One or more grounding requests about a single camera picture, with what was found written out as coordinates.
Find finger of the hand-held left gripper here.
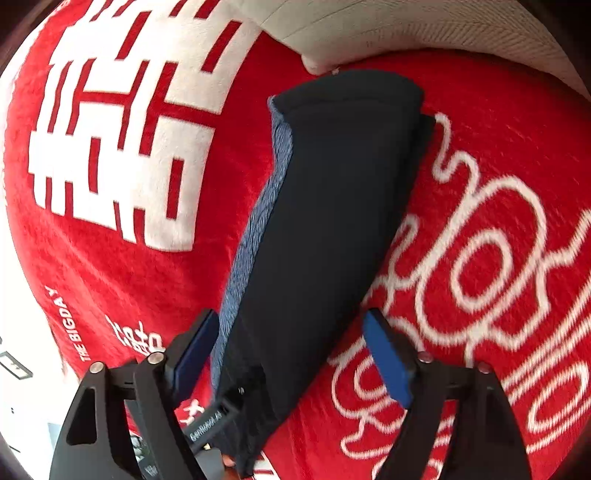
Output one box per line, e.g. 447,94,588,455
185,385,252,457

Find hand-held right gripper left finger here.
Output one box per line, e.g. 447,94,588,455
48,309,220,480

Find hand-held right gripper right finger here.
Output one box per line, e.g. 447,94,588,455
361,308,529,480

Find black pants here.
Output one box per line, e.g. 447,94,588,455
210,69,437,478

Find red printed blanket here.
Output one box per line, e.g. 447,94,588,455
2,0,591,480

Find cream pillow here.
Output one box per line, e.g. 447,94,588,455
249,0,589,112

